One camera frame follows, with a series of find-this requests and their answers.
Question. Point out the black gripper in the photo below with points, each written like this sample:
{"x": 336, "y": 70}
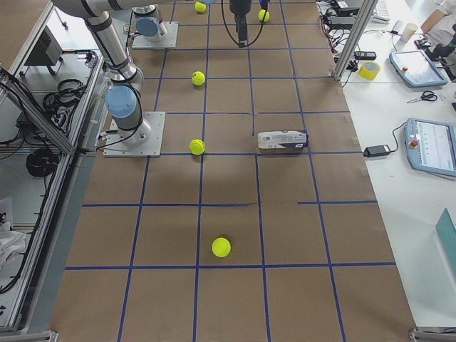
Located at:
{"x": 238, "y": 7}

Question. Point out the white blue tennis ball can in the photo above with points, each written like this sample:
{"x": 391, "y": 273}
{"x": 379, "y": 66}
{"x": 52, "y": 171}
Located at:
{"x": 283, "y": 139}

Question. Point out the tennis ball near arm base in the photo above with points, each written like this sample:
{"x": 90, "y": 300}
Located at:
{"x": 197, "y": 147}

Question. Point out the tennis ball top right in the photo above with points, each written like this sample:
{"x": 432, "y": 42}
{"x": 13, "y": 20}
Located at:
{"x": 263, "y": 16}

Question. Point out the tennis ball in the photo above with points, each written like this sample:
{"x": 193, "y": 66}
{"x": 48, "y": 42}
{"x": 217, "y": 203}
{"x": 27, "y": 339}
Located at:
{"x": 221, "y": 247}
{"x": 263, "y": 16}
{"x": 200, "y": 7}
{"x": 198, "y": 78}

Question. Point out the tennis ball top left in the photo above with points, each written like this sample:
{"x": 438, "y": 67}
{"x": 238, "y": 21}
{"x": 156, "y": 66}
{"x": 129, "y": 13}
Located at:
{"x": 200, "y": 7}

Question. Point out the tennis ball middle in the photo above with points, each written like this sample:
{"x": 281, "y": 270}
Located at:
{"x": 198, "y": 78}

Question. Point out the tennis ball front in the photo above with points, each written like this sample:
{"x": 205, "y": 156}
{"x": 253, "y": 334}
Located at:
{"x": 221, "y": 247}

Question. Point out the black phone device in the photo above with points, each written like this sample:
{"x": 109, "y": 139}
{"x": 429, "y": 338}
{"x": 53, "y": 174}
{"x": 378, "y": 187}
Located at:
{"x": 365, "y": 55}

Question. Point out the yellow tape roll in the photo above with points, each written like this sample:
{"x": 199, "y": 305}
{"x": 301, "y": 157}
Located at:
{"x": 369, "y": 70}

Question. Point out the white paper cup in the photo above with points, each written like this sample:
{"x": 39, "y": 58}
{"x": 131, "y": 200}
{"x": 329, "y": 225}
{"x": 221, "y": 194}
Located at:
{"x": 408, "y": 32}

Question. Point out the upper teach pendant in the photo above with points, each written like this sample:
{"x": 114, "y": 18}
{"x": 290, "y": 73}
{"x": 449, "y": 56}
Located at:
{"x": 416, "y": 69}

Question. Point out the teach pendant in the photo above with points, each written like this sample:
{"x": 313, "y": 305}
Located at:
{"x": 416, "y": 69}
{"x": 430, "y": 146}

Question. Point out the black power adapter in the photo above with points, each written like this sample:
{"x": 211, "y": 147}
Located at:
{"x": 376, "y": 151}

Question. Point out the grey control box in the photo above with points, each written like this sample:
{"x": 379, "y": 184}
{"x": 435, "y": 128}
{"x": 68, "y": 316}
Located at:
{"x": 47, "y": 52}

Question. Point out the person in white shirt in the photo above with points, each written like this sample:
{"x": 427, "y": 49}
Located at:
{"x": 438, "y": 26}

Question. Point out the lower teach pendant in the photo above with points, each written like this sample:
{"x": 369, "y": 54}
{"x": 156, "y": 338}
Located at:
{"x": 430, "y": 146}

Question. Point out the aluminium frame post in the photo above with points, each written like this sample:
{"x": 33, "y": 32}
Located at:
{"x": 357, "y": 30}

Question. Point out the black handled scissors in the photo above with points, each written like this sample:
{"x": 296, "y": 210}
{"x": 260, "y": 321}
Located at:
{"x": 427, "y": 95}

